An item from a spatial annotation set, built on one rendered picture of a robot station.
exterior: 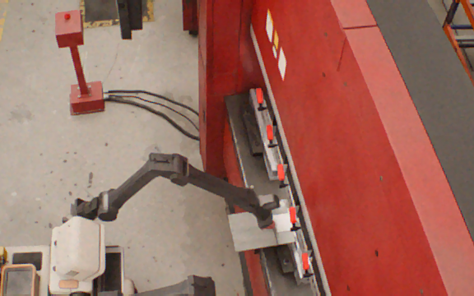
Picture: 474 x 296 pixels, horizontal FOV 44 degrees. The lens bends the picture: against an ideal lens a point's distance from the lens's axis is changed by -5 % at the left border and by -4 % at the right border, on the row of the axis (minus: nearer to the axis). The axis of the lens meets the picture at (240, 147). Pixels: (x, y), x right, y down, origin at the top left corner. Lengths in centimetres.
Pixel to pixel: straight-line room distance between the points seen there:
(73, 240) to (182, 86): 235
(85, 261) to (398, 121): 129
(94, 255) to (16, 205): 183
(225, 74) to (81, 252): 130
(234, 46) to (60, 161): 168
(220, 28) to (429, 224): 179
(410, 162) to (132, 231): 265
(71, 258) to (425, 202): 135
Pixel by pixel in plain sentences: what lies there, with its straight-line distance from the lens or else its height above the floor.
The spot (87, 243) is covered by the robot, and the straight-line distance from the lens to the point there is 227.
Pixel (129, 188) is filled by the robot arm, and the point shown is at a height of 140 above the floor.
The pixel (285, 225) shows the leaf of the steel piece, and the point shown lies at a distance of 269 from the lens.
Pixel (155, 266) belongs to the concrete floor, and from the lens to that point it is 368.
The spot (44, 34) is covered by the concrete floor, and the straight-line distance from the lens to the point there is 495.
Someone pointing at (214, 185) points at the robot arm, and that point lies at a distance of 231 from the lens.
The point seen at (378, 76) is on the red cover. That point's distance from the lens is 150.
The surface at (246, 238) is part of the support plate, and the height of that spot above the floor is 100.
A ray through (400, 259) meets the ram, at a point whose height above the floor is 209.
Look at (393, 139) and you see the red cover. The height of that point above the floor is 230.
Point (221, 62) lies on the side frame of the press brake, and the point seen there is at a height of 114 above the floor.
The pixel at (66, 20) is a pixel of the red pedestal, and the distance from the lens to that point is 382.
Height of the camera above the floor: 338
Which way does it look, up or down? 56 degrees down
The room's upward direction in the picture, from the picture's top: 5 degrees clockwise
